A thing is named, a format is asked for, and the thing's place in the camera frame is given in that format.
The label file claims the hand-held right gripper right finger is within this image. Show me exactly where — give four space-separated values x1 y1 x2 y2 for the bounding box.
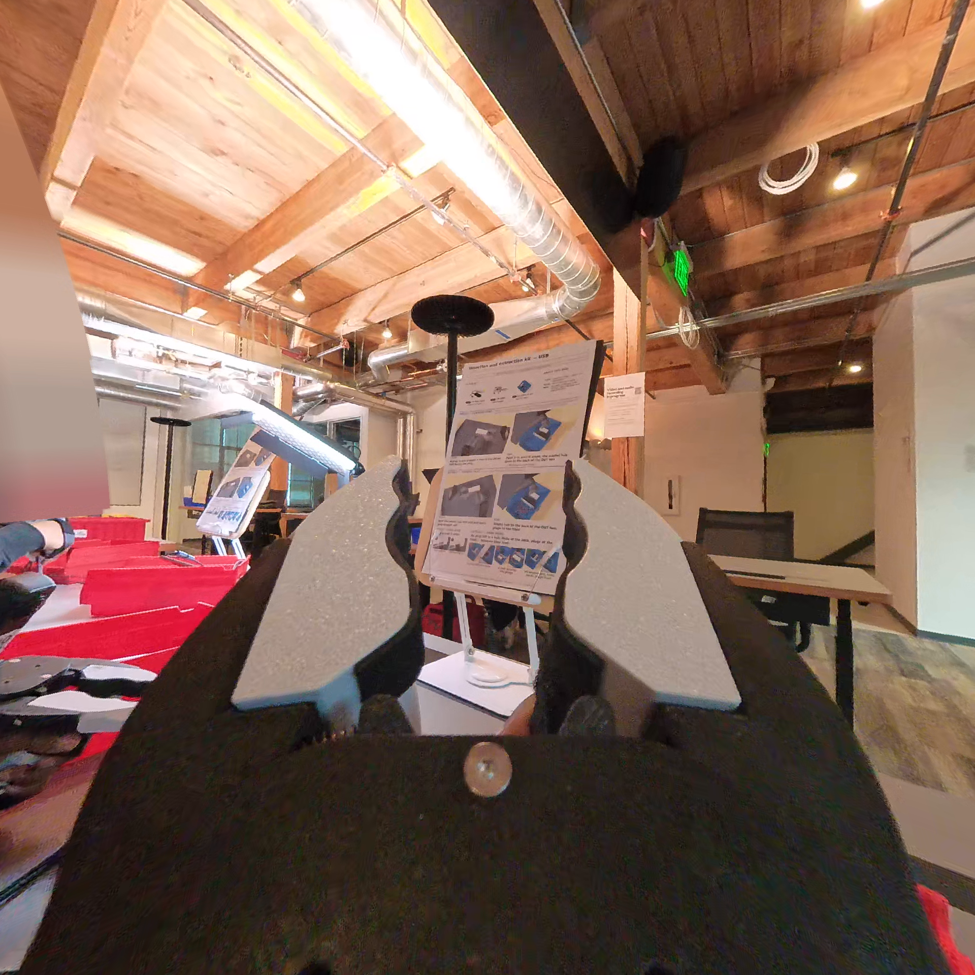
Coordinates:
532 459 743 737

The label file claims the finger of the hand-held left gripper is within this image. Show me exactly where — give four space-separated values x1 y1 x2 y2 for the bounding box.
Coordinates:
71 663 158 692
0 688 140 735

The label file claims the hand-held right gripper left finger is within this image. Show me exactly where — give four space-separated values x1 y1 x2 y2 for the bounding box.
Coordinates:
232 456 426 728

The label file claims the red container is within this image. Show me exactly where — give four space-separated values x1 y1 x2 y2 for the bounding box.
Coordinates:
422 598 489 637

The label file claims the black office chair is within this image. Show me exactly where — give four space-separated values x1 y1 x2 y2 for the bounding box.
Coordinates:
695 508 833 650

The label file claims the white stand with instruction sheet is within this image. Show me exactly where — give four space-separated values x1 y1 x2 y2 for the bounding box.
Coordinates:
415 339 608 719
195 445 275 561

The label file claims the wooden desk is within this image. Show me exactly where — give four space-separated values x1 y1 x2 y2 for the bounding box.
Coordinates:
707 554 894 728

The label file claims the led light panel with stand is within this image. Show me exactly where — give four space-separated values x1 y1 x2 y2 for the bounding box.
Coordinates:
229 396 359 477

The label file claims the black floor lamp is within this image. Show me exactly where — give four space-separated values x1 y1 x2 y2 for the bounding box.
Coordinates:
410 295 496 458
149 416 193 543

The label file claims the white notice paper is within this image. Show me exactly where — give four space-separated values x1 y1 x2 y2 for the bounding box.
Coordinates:
603 372 647 437

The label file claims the red plastic object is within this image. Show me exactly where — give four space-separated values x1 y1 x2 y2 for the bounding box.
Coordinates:
918 884 975 975

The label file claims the white cable coil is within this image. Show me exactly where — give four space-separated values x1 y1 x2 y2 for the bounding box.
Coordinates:
757 142 821 196

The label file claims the silver air duct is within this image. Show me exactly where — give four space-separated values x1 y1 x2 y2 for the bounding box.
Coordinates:
293 0 603 324

